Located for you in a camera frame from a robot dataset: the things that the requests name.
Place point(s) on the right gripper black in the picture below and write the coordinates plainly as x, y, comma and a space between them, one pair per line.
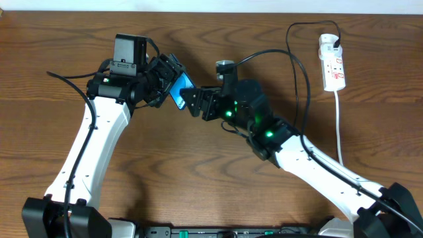
210, 94

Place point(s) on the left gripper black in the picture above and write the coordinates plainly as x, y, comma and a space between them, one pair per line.
170, 72

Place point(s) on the blue Galaxy smartphone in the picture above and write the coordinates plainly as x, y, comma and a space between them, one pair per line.
182, 82

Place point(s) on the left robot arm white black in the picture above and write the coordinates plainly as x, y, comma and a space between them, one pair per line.
69, 207

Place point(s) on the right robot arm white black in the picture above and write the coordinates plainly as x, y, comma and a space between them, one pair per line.
372, 209

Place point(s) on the white charger adapter plug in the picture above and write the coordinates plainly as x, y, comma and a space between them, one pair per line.
328, 43

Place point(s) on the white power strip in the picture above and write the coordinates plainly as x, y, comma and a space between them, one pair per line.
334, 78

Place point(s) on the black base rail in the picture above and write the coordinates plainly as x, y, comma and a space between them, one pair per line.
215, 232

